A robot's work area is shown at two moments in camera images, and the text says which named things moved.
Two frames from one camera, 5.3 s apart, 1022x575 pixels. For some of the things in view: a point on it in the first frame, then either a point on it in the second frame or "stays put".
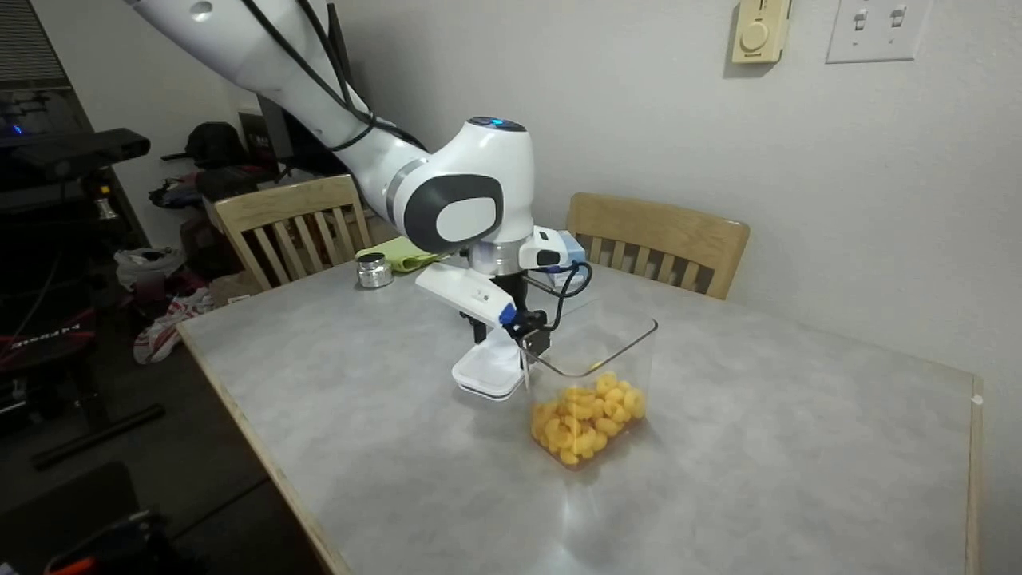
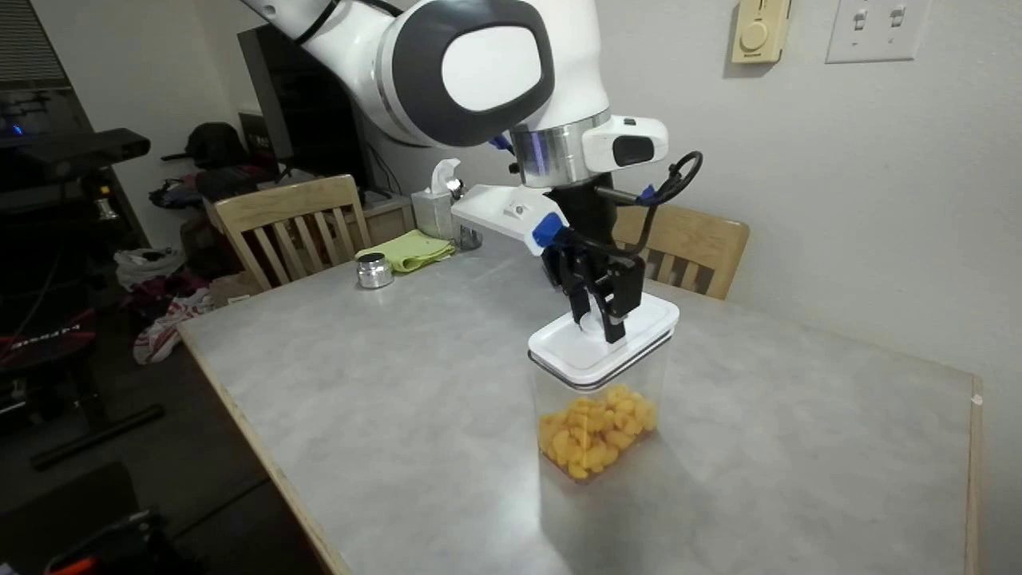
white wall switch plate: x=876 y=29 stays put
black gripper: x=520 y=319 to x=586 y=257
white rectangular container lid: x=491 y=369 to x=584 y=353
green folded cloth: x=402 y=255 stays put
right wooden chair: x=683 y=246 stays put
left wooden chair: x=296 y=228 stays put
